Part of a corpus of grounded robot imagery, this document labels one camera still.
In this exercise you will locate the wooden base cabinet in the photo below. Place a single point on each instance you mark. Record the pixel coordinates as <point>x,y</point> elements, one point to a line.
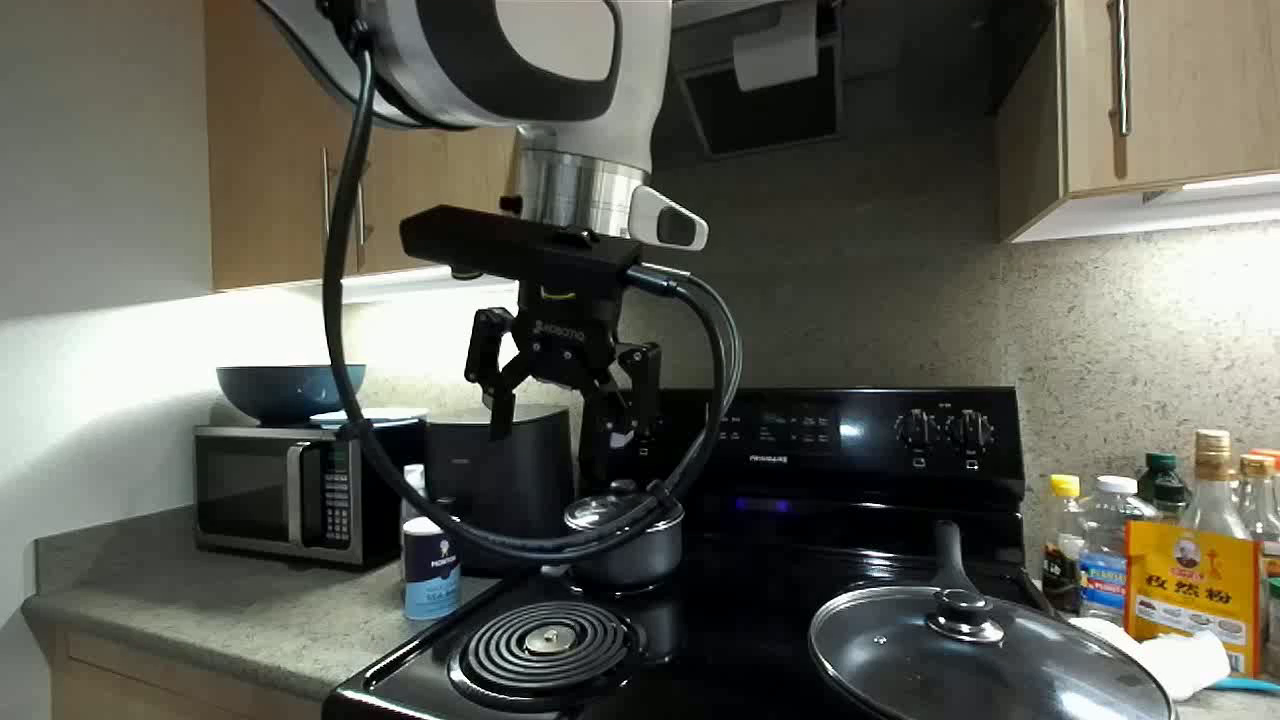
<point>163,682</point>

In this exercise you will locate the coil stove burner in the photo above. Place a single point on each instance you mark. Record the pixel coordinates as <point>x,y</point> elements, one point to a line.
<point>545,644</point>

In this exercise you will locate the clear bottle tan cap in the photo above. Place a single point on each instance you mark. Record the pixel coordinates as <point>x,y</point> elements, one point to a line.
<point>1212,493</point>

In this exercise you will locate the silver microwave oven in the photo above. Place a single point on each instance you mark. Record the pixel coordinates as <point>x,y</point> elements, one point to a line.
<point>254,493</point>

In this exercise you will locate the blue bowl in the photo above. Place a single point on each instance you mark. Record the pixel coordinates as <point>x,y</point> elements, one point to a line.
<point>287,390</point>

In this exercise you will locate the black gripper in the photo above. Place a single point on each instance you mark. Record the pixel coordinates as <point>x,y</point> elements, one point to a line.
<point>567,327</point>

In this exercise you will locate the blue white canister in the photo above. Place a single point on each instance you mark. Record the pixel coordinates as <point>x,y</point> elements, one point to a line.
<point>429,583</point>

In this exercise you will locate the bottle with green cap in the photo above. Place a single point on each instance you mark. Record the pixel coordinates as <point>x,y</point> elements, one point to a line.
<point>1164,481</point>

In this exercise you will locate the black frying pan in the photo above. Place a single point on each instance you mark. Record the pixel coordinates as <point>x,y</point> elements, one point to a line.
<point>949,552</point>

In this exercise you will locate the glass pot lid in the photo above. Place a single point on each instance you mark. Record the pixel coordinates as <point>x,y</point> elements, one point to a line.
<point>593,508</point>

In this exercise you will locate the dark bottle yellow cap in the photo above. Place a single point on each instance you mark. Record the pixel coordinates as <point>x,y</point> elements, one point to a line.
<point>1063,561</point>

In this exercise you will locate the clear bottle white cap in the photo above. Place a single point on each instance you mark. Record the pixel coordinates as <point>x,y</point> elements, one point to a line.
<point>1104,546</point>

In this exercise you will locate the black electric stove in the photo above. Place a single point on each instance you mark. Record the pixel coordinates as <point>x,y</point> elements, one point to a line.
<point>802,433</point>

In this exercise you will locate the white paper tag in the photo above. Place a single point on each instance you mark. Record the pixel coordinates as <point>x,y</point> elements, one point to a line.
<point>776,54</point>

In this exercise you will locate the bottle with orange cap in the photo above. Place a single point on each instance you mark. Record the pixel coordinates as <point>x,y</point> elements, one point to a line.
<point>1263,500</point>

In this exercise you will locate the teal utensil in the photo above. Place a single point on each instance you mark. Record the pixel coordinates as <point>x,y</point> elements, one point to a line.
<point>1252,684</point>

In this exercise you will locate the small white bottle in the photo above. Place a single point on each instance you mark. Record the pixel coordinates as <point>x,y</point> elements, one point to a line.
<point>413,486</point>

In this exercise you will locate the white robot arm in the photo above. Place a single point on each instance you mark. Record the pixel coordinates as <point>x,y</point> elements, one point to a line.
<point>443,54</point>

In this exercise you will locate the large glass pan lid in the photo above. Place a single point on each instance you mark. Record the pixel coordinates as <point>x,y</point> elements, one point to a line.
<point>962,666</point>

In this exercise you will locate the white paper towel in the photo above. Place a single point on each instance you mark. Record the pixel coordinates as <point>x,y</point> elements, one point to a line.
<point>1174,659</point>

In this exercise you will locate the dark range hood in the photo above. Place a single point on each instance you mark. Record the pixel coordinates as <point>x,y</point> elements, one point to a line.
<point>904,54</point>

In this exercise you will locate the white flat plate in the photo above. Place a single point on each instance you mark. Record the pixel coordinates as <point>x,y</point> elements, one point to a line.
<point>384,419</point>

